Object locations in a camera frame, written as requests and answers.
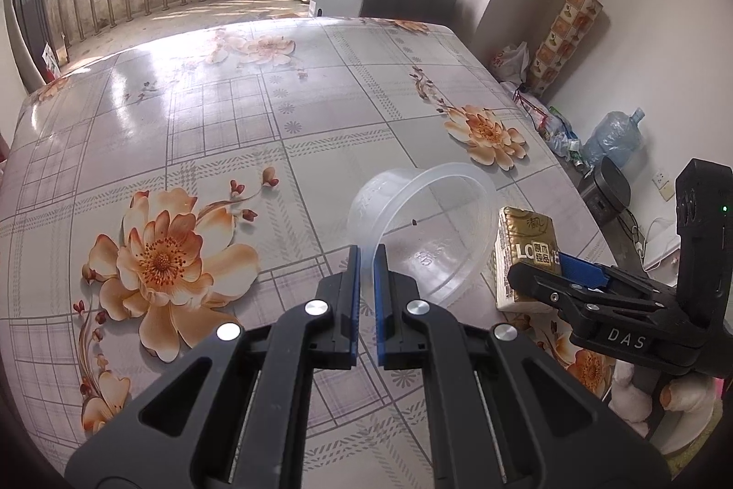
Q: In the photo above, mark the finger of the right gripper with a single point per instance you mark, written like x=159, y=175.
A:
x=583, y=273
x=550, y=289

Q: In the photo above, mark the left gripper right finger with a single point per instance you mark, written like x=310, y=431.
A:
x=397, y=343

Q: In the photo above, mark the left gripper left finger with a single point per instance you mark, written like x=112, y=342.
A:
x=335, y=344

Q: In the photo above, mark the clear plastic bowl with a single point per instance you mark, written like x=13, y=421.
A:
x=437, y=225

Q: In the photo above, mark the white gloved right hand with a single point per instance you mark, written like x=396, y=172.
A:
x=671, y=414

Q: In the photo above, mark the grey rice cooker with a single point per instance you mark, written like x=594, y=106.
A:
x=605, y=191

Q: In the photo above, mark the large water jug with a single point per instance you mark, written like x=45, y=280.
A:
x=617, y=137

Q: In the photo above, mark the floral plastic tablecloth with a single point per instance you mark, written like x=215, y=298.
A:
x=208, y=177

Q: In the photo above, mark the white plastic bag on floor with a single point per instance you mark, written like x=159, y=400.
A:
x=511, y=64

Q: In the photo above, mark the patterned paper roll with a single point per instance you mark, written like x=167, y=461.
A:
x=566, y=32

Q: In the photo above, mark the grey cabinet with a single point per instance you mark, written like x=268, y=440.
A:
x=430, y=11

